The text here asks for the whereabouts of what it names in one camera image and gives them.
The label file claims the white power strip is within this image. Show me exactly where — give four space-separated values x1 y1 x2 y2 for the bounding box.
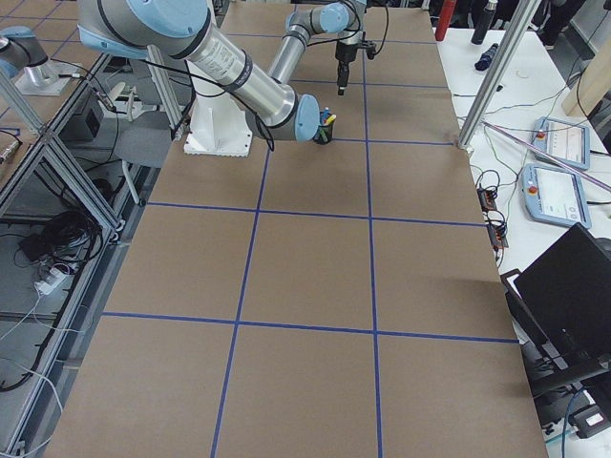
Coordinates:
34 267 68 296

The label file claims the lower teach pendant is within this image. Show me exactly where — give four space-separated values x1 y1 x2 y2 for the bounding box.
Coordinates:
520 163 592 229

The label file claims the teach pendant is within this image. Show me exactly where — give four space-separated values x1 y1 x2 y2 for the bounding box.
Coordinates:
532 116 590 171
520 163 592 229

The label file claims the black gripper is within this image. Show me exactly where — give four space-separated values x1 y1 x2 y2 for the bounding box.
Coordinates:
335 40 376 95

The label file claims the black mesh pen cup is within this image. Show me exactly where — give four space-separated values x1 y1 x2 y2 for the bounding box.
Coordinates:
312 114 336 145

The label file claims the grey chair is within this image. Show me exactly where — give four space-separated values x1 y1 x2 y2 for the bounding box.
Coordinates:
116 125 172 206

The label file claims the brown table mat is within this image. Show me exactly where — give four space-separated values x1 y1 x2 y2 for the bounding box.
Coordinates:
46 9 546 457

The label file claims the upper teach pendant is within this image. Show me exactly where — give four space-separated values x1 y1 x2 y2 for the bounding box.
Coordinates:
532 116 590 171

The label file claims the red bottle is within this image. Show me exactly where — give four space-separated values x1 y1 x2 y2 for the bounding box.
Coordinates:
434 0 456 42

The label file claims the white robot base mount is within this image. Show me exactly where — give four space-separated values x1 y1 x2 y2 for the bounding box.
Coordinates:
184 39 252 156

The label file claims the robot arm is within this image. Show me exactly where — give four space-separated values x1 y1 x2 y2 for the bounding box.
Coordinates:
267 1 382 95
77 1 319 141

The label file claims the black laptop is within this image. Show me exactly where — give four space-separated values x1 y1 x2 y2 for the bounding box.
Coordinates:
512 223 610 387

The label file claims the aluminium frame post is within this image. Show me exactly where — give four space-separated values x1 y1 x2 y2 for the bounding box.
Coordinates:
456 0 540 150

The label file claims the black bottle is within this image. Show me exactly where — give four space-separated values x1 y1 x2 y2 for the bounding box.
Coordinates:
471 0 497 45

